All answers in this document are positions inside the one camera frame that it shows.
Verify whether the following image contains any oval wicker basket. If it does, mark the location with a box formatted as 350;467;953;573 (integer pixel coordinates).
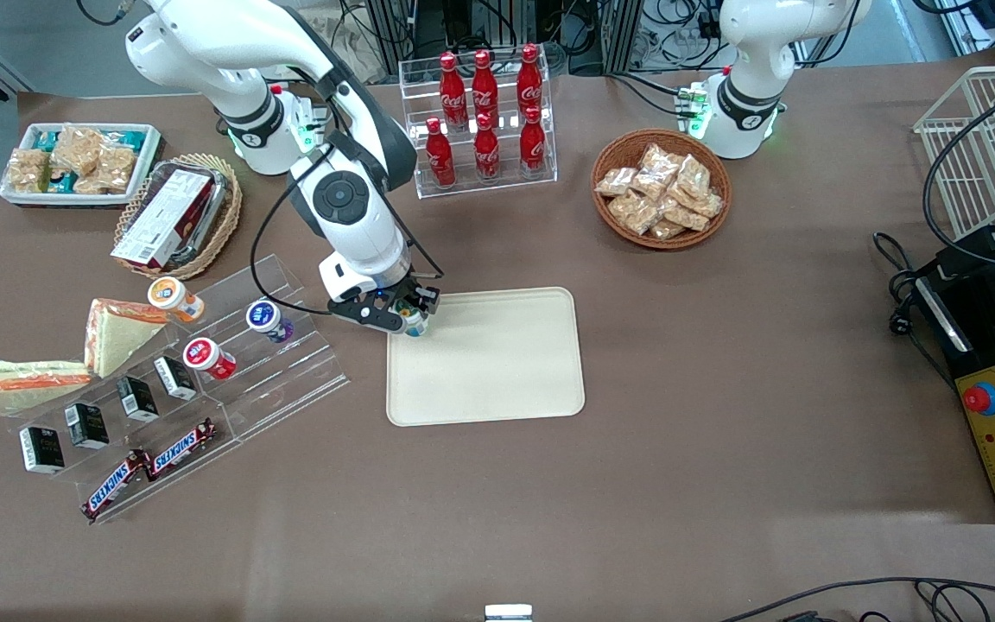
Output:
113;153;244;281

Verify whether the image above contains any round brown wicker basket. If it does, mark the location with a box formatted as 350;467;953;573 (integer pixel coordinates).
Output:
591;129;732;251

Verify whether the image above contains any coiled black cable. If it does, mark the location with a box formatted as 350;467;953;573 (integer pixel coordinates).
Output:
873;232;939;338

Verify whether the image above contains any white plastic bin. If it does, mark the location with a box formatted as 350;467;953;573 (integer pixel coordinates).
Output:
0;122;163;210

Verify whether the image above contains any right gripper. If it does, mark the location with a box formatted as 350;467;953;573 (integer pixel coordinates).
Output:
358;276;441;329

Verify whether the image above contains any small black carton box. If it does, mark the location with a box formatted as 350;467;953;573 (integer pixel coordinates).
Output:
64;403;110;450
155;356;198;402
116;376;160;423
19;426;66;474

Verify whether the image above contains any white wire basket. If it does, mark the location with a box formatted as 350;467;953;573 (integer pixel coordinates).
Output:
912;65;995;243

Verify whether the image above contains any thick black cable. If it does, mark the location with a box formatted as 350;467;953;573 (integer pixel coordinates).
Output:
922;78;995;269

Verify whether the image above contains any red gum bottle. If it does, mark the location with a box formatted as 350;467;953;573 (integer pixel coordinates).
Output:
183;338;238;381

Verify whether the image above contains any black control box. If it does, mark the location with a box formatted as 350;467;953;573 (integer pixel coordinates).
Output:
912;197;995;525

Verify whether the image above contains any blue gum bottle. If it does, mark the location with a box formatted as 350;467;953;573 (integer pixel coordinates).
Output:
245;300;295;343

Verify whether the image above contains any clear acrylic bottle stand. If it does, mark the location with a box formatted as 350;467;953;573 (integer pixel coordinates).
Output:
399;54;559;200

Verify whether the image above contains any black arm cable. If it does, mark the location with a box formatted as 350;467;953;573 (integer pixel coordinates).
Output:
250;143;445;316

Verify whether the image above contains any clear rice cracker packet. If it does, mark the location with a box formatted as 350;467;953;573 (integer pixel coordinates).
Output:
92;145;137;193
53;125;105;174
7;149;51;193

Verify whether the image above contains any clear acrylic tiered display stand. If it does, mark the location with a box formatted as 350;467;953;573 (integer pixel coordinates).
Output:
5;253;352;525

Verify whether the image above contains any thin black cable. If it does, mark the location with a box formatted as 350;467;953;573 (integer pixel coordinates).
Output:
718;577;995;622

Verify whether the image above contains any cream rectangular tray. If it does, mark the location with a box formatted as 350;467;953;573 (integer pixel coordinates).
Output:
386;287;586;428

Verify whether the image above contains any orange gum bottle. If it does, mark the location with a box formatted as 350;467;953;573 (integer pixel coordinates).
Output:
148;276;205;323

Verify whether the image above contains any black plastic food tray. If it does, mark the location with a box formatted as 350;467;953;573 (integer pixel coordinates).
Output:
130;160;232;269

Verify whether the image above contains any Snickers chocolate bar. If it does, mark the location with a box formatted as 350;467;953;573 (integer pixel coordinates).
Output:
81;449;151;523
145;418;216;481

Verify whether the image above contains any red and white cookie box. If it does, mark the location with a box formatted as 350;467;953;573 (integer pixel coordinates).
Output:
111;168;215;270

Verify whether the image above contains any red cola bottle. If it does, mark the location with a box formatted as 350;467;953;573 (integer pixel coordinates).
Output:
439;52;469;130
517;44;544;113
472;49;499;126
520;106;548;172
425;117;455;189
473;112;501;182

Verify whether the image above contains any wrapped triangular sandwich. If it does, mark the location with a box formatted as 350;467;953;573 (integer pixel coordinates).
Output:
0;359;94;418
84;298;172;378

